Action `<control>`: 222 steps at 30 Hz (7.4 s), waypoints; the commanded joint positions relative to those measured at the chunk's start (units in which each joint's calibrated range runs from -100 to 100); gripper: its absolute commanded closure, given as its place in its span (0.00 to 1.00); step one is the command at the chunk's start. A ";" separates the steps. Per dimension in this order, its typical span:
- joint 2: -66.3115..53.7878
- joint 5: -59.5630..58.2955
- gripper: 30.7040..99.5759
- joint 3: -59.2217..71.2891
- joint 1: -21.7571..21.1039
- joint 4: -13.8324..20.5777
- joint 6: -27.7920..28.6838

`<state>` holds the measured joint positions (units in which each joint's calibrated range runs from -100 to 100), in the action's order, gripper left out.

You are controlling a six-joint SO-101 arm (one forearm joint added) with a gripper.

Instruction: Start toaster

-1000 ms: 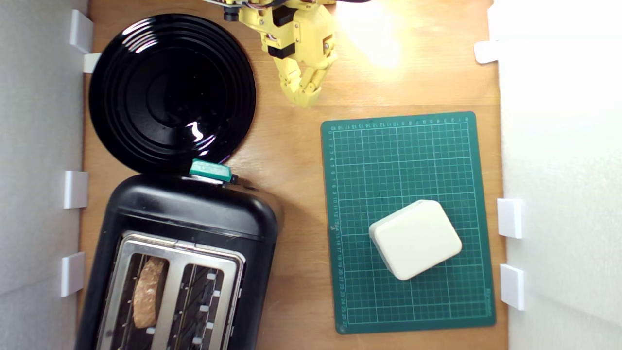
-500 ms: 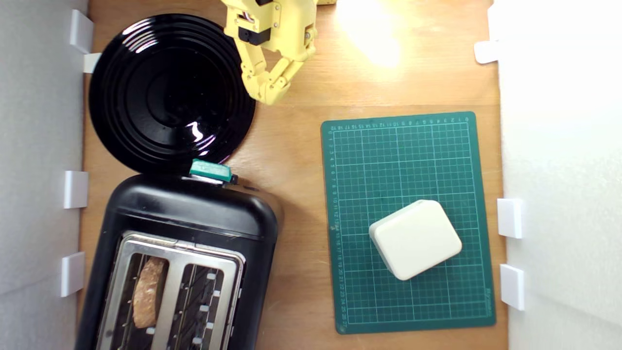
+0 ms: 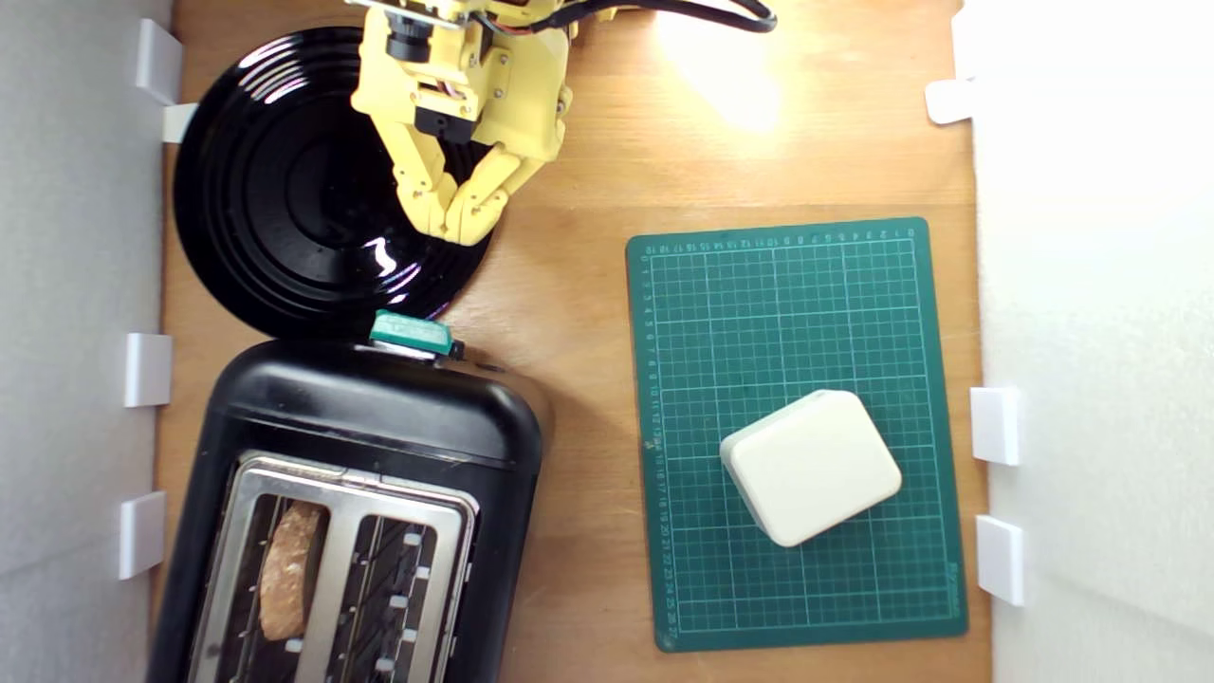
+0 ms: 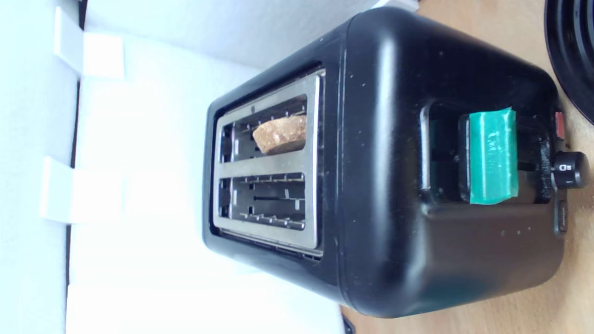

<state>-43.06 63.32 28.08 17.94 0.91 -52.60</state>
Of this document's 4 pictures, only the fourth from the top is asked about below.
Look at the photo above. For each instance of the black round plate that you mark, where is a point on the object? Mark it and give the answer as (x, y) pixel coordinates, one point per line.
(573, 55)

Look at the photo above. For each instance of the black toaster dial knob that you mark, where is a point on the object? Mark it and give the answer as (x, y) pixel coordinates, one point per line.
(571, 169)

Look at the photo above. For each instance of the green taped toaster lever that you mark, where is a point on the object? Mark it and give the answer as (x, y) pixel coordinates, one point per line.
(493, 157)

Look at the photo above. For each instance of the brown bread slice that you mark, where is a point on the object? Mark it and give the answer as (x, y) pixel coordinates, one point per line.
(280, 134)

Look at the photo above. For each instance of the black two-slot toaster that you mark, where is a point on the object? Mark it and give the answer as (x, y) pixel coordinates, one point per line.
(385, 185)

